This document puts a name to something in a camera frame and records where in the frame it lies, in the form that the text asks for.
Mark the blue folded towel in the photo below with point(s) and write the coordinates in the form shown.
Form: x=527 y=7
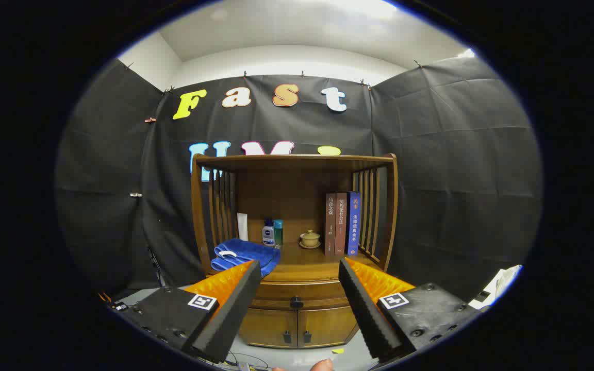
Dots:
x=245 y=252

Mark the wooden cabinet door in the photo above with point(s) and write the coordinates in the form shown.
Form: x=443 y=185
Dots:
x=325 y=324
x=268 y=327

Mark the wooden countertop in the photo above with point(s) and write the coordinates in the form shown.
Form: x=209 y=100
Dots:
x=307 y=264

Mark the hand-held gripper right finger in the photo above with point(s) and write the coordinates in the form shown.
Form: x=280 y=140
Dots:
x=364 y=309

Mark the white sheet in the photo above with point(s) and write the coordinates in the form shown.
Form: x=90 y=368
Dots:
x=500 y=281

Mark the blue book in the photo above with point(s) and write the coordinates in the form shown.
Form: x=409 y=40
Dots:
x=353 y=224

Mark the wooden drawer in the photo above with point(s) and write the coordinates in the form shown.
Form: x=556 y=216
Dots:
x=312 y=291

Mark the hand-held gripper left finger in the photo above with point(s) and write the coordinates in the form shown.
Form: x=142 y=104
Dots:
x=232 y=309

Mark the white lotion bottle blue cap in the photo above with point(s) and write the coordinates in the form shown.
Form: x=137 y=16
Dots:
x=268 y=234

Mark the teal bottle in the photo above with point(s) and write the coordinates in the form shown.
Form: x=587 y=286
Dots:
x=278 y=233

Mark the white tube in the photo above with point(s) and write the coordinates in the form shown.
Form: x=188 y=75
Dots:
x=242 y=226

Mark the black electronic device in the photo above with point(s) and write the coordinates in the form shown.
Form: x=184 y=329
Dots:
x=120 y=306

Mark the wooden cabinet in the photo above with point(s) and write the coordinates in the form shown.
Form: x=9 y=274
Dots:
x=286 y=196

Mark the beige lidded tea cup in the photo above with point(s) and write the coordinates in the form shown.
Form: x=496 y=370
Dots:
x=310 y=239

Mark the brown book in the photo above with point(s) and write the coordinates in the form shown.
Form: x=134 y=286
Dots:
x=330 y=224
x=341 y=224

